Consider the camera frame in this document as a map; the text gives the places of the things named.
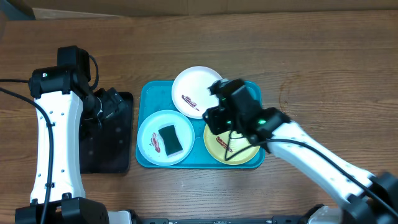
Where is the white plate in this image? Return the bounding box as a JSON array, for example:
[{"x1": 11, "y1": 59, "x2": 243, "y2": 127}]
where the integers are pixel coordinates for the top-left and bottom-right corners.
[{"x1": 172, "y1": 66, "x2": 222, "y2": 119}]

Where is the blue plastic tray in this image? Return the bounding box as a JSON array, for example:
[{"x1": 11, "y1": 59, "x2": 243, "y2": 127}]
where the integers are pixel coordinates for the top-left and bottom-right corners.
[{"x1": 137, "y1": 80, "x2": 266, "y2": 169}]

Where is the black water tray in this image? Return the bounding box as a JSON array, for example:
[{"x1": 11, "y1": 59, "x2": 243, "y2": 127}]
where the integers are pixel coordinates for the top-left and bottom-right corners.
[{"x1": 79, "y1": 92, "x2": 134, "y2": 174}]

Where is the yellow green plate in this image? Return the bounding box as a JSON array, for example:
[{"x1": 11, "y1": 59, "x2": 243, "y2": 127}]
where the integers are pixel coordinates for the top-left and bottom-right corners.
[{"x1": 203, "y1": 125, "x2": 260, "y2": 166}]

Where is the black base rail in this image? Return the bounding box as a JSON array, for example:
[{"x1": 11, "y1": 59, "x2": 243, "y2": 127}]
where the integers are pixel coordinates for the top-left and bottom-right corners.
[{"x1": 132, "y1": 215, "x2": 308, "y2": 224}]

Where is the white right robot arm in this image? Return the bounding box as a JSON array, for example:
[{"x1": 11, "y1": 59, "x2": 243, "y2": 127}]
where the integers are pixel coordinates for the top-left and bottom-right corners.
[{"x1": 203, "y1": 79, "x2": 397, "y2": 224}]

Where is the green and pink sponge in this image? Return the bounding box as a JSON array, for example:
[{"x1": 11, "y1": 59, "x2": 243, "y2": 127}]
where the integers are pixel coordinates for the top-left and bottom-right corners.
[{"x1": 159, "y1": 125, "x2": 183, "y2": 157}]

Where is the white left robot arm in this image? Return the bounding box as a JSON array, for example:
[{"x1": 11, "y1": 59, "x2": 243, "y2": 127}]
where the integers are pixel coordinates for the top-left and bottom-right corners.
[{"x1": 15, "y1": 45, "x2": 133, "y2": 223}]

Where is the light blue plate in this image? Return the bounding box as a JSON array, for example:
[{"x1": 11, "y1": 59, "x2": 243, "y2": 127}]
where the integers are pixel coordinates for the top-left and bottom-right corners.
[{"x1": 137, "y1": 110, "x2": 195, "y2": 166}]

